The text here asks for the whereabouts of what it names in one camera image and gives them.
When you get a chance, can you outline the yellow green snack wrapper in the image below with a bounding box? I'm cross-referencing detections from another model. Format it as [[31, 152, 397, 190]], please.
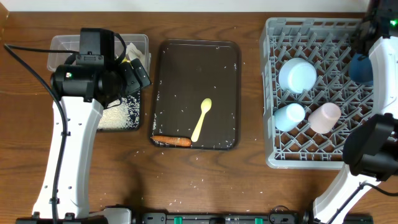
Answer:
[[122, 57, 131, 63]]

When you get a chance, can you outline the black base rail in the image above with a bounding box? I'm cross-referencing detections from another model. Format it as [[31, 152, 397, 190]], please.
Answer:
[[133, 205, 374, 224]]

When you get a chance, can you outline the pink cup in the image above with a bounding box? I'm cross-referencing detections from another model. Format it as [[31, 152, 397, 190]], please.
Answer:
[[308, 103, 341, 134]]

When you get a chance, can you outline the white tissue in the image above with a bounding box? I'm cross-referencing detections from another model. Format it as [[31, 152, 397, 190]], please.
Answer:
[[126, 43, 145, 63]]

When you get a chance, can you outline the black rectangular tray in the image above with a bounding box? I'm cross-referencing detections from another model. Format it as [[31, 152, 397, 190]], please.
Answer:
[[96, 90, 142, 133]]

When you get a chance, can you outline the dark blue plate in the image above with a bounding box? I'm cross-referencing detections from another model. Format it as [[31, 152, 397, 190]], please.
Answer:
[[348, 53, 373, 86]]

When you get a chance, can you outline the pale yellow plastic spoon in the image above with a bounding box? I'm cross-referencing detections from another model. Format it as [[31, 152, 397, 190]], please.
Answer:
[[191, 98, 212, 142]]

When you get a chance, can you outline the clear plastic waste bin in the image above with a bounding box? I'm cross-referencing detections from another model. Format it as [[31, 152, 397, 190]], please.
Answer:
[[47, 34, 151, 74]]

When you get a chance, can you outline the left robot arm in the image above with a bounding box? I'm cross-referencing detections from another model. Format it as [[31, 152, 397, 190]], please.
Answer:
[[16, 28, 150, 224]]

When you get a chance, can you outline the light blue rice bowl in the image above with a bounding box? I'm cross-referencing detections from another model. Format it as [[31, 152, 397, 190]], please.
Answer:
[[278, 58, 317, 94]]

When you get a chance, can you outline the light blue cup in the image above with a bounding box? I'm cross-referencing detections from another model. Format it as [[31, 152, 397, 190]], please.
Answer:
[[274, 103, 305, 132]]

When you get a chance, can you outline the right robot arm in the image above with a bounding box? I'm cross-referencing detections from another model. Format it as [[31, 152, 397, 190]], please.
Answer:
[[303, 1, 397, 223]]

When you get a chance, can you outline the orange carrot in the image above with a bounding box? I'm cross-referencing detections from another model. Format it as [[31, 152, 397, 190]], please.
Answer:
[[151, 136, 192, 147]]

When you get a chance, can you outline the grey dishwasher rack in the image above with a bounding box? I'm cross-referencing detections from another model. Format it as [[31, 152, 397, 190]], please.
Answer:
[[259, 17, 374, 169]]

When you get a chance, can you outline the dark brown serving tray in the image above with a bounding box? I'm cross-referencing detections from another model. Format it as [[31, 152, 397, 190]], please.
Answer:
[[149, 39, 241, 151]]

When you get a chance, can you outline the white rice pile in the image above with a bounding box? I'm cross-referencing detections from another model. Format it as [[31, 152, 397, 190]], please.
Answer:
[[96, 91, 141, 130]]

